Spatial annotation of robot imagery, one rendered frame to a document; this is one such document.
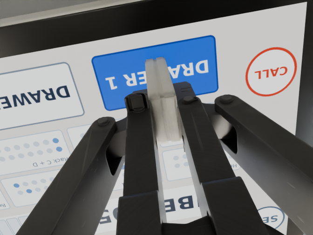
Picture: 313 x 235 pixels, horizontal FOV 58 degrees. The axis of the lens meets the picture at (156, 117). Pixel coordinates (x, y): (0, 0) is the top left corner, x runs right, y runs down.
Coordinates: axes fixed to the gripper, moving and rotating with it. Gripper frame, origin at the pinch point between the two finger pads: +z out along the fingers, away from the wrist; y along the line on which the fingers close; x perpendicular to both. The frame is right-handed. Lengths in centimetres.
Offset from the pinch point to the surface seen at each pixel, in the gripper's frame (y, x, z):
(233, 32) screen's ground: 6.0, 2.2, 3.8
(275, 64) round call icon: 9.2, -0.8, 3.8
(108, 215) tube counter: -7.3, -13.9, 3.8
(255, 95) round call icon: 7.7, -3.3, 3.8
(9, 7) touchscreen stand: -15.3, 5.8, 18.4
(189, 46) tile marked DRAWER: 2.7, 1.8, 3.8
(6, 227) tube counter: -17.8, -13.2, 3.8
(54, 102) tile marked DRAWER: -8.4, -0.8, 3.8
